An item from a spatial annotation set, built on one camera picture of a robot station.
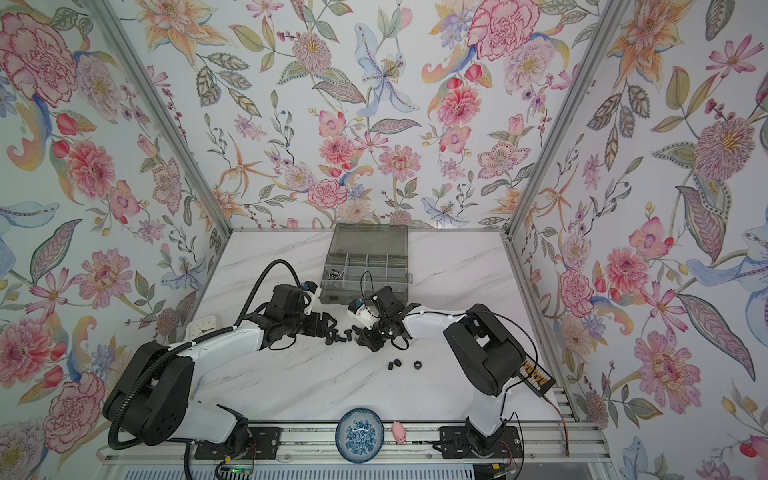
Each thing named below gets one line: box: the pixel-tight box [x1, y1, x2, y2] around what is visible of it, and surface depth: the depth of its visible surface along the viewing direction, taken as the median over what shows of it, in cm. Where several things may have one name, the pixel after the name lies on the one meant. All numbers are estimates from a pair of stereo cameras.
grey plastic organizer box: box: [319, 223, 413, 305], surface depth 112 cm
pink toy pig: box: [392, 421, 407, 445], surface depth 76 cm
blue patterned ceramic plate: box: [335, 407, 385, 464], surface depth 76 cm
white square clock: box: [185, 315, 216, 341], surface depth 95 cm
